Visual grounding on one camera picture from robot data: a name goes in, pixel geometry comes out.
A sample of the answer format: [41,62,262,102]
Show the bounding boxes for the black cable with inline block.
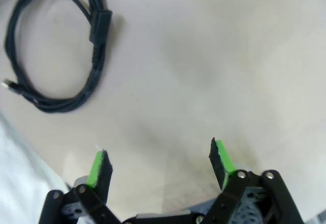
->
[2,0,114,114]

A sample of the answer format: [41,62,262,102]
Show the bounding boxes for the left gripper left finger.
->
[38,149,122,224]

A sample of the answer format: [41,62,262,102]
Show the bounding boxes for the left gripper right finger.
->
[201,136,305,224]

